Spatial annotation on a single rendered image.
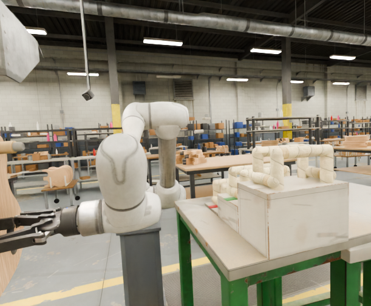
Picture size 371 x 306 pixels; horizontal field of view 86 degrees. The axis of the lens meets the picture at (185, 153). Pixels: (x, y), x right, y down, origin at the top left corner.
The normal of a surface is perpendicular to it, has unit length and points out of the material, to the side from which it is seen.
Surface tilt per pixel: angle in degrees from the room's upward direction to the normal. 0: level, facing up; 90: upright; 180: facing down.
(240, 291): 91
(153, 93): 90
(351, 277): 90
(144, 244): 90
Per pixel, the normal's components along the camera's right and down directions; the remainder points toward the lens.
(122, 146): 0.13, -0.69
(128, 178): 0.49, 0.47
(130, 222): 0.29, 0.54
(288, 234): 0.26, 0.06
